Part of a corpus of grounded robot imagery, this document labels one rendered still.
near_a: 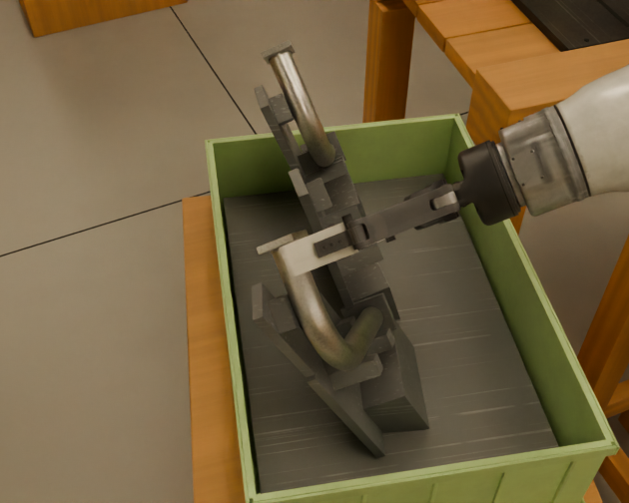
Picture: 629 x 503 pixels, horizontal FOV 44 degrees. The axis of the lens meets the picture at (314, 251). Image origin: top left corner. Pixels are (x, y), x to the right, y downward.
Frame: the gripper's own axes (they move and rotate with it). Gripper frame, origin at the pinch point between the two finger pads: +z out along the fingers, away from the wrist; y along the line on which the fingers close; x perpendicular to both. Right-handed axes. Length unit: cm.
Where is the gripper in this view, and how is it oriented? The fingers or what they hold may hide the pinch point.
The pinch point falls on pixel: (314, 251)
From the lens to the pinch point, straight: 78.3
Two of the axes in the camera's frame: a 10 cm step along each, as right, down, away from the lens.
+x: 3.6, 9.3, 0.0
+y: -2.6, 1.0, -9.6
